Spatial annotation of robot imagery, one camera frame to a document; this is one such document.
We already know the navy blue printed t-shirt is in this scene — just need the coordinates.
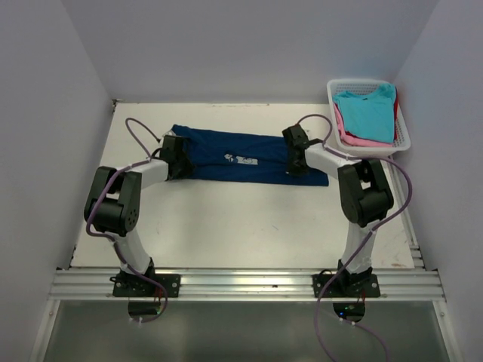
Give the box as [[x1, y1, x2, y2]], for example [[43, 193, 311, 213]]
[[171, 124, 329, 187]]

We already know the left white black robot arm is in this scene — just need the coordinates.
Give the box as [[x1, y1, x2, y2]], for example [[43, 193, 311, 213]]
[[84, 134, 194, 296]]

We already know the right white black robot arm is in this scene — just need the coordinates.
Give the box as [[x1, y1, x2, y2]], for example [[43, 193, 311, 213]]
[[282, 124, 394, 296]]

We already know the pink folded t-shirt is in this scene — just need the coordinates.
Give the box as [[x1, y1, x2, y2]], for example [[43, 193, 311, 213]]
[[333, 103, 392, 148]]

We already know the white plastic laundry basket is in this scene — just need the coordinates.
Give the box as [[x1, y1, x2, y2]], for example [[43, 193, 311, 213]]
[[327, 78, 411, 156]]

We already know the turquoise folded t-shirt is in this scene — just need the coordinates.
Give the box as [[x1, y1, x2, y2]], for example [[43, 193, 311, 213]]
[[332, 83, 396, 144]]

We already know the red folded t-shirt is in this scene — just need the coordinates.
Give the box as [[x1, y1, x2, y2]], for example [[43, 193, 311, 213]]
[[393, 88, 399, 123]]

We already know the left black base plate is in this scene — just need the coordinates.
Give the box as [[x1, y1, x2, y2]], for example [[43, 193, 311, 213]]
[[109, 266, 181, 298]]

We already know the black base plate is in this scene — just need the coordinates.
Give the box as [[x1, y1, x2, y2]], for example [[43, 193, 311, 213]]
[[109, 266, 181, 298], [311, 267, 381, 298]]

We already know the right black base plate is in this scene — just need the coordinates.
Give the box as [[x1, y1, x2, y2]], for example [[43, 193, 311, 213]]
[[311, 267, 381, 298]]

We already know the aluminium front frame rail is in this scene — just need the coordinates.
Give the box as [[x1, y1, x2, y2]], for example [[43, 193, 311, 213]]
[[48, 268, 445, 302]]

